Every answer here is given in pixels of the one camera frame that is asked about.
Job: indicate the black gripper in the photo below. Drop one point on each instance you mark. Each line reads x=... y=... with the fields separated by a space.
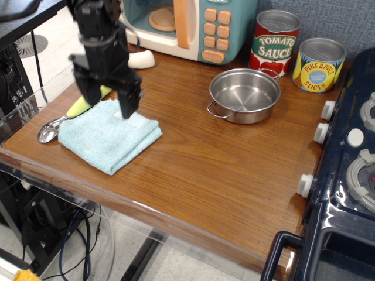
x=105 y=62

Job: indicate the light blue towel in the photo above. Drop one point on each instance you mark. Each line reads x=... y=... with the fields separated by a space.
x=105 y=140

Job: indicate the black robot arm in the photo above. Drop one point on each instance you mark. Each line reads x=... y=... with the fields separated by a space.
x=106 y=11

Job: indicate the white brown plush toy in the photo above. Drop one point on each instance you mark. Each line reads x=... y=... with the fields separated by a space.
x=141 y=60

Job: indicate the toy microwave teal cream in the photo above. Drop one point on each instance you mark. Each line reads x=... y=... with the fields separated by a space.
x=207 y=31

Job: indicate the small steel pot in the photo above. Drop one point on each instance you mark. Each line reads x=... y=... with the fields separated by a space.
x=244 y=96

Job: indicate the tomato sauce can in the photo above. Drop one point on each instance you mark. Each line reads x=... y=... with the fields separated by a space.
x=275 y=36

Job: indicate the yellow sponge corner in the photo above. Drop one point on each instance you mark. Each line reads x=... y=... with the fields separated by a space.
x=25 y=275

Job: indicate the pineapple slices can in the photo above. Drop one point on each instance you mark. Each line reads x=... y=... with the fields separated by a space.
x=318 y=64

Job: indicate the white stove knob middle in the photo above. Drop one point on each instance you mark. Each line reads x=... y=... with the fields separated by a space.
x=321 y=133

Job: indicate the white stove knob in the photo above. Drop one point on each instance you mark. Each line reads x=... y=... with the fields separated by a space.
x=328 y=109
x=304 y=185
x=321 y=133

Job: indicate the white stove knob bottom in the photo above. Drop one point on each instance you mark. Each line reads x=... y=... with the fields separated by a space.
x=304 y=185

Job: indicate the white stove knob top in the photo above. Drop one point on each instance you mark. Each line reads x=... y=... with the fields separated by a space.
x=328 y=109

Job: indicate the dark blue toy stove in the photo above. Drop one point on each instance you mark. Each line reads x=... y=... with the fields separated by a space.
x=337 y=242

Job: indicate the spoon with green handle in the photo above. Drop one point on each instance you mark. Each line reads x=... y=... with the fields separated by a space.
x=51 y=129

